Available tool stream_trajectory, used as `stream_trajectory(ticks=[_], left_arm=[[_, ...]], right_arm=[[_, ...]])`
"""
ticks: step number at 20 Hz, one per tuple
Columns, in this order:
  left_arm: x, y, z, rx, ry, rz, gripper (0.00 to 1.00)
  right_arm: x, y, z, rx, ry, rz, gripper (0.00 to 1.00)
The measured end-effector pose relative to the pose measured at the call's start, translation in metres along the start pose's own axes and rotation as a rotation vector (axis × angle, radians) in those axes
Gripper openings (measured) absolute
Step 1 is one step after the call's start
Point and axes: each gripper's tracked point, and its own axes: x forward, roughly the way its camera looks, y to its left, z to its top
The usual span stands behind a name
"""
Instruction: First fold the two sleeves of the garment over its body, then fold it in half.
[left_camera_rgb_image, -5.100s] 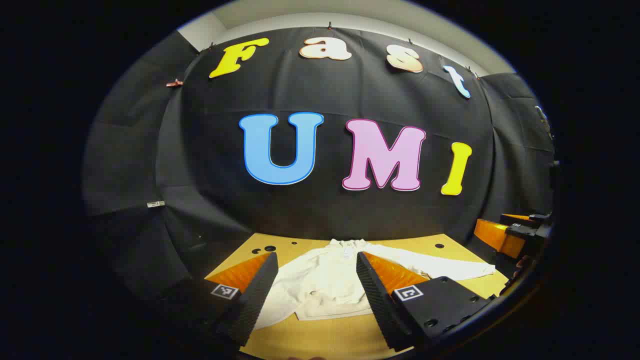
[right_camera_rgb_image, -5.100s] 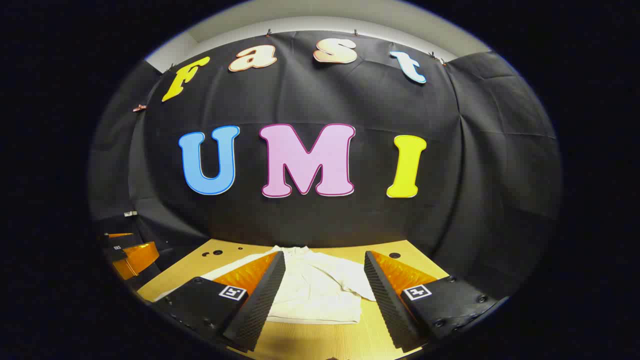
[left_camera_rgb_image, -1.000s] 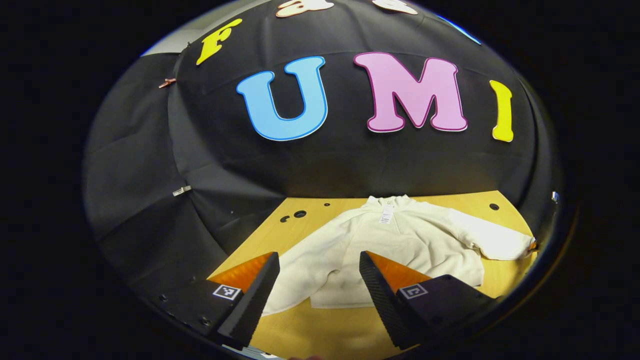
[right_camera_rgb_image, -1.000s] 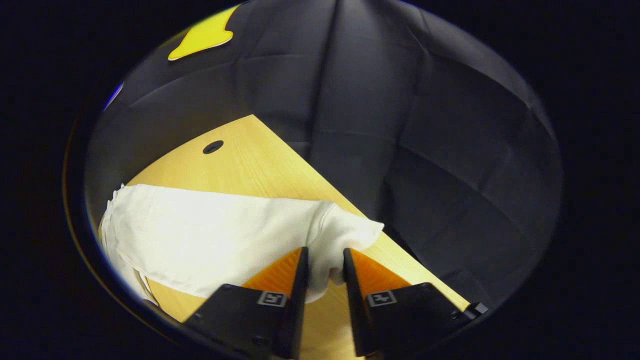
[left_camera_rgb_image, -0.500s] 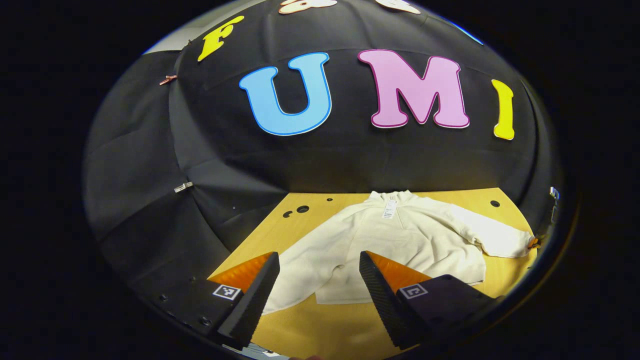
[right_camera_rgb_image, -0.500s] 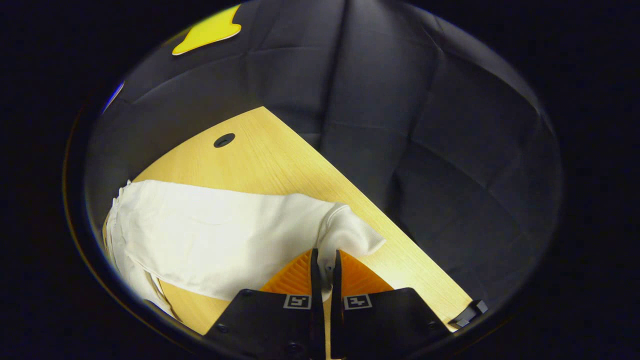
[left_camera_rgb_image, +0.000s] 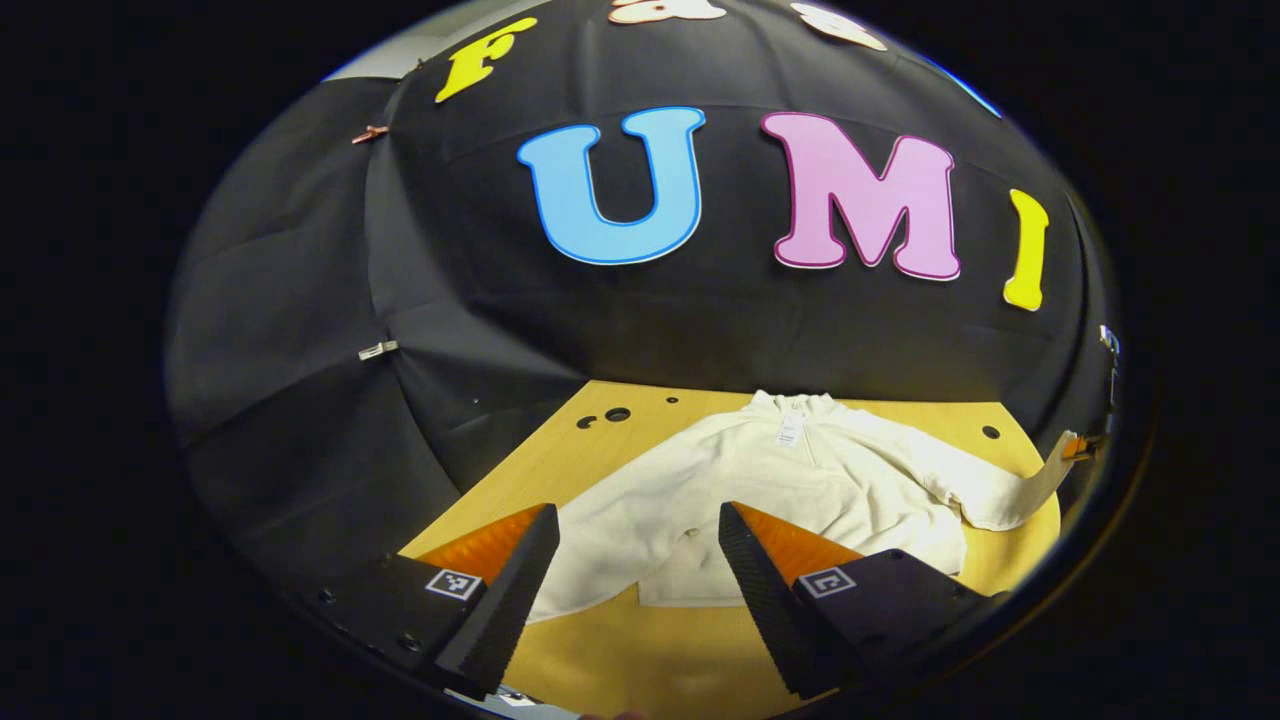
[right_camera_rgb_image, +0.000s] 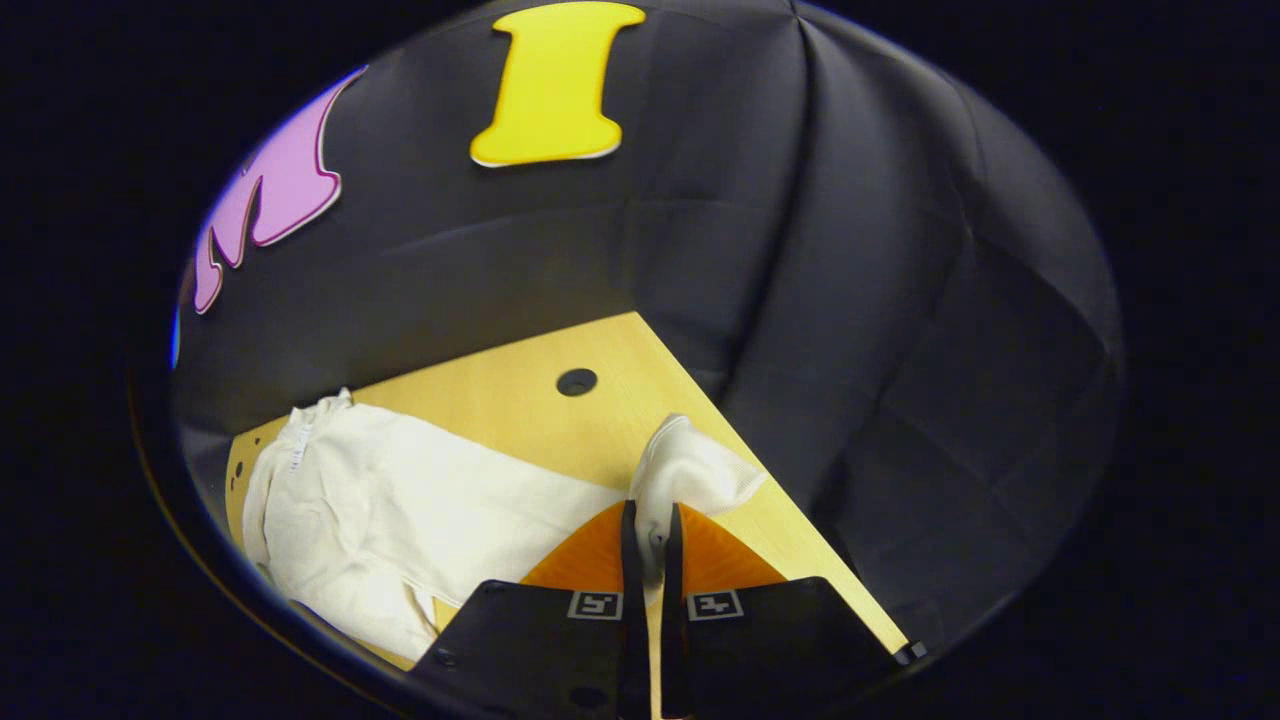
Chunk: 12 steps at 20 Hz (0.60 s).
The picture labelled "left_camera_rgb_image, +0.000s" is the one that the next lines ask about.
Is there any white sweatshirt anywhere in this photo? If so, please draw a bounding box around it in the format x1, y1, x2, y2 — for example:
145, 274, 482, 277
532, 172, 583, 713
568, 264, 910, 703
525, 390, 1086, 626

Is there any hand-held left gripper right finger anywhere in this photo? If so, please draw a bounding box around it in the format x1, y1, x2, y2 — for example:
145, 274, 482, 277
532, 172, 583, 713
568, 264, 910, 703
718, 501, 1011, 701

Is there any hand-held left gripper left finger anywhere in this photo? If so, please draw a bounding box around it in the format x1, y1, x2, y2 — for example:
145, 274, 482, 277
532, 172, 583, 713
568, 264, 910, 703
300, 503, 561, 701

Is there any black backdrop cloth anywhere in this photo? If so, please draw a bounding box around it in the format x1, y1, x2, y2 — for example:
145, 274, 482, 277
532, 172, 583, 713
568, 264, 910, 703
165, 0, 1121, 601

